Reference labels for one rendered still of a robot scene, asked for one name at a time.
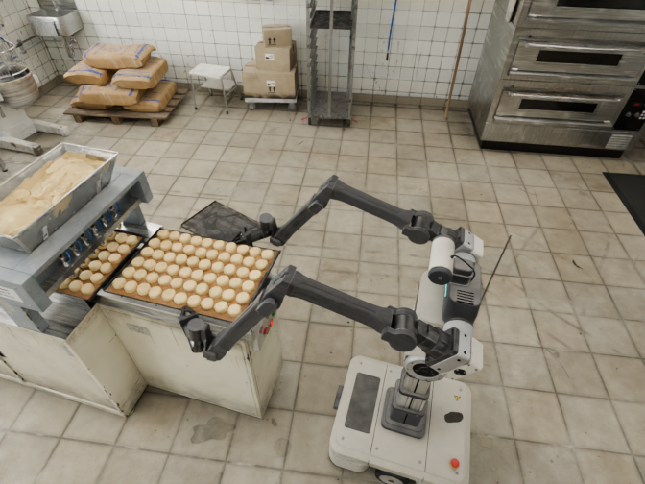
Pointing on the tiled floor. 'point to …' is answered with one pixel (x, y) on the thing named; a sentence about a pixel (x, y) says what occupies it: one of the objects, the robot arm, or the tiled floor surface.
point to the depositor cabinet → (75, 353)
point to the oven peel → (458, 57)
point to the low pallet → (128, 111)
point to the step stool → (214, 80)
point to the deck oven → (561, 78)
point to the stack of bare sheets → (219, 222)
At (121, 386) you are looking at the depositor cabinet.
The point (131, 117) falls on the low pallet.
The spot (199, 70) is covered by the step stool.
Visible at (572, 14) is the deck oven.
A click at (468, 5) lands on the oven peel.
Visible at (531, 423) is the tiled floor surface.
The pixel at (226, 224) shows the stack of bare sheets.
